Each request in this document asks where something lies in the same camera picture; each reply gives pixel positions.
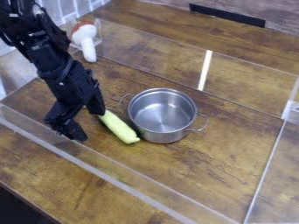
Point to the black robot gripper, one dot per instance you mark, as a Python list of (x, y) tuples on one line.
[(28, 30)]

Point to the small stainless steel pot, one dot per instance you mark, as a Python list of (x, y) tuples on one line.
[(164, 114)]

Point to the white red toy mushroom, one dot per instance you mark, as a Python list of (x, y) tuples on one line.
[(83, 33)]

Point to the black bar on table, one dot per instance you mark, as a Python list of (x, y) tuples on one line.
[(228, 15)]

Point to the clear acrylic enclosure wall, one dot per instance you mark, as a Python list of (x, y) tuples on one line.
[(228, 174)]

